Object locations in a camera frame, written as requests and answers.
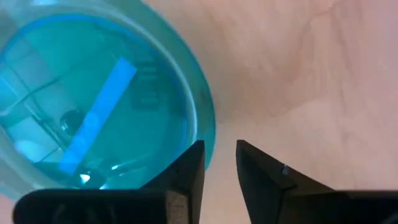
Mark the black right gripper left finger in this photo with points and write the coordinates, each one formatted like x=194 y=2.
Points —
x=180 y=205

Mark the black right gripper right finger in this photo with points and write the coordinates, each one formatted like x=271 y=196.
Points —
x=273 y=196

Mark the small cyan translucent plate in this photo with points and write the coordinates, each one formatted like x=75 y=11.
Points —
x=99 y=93

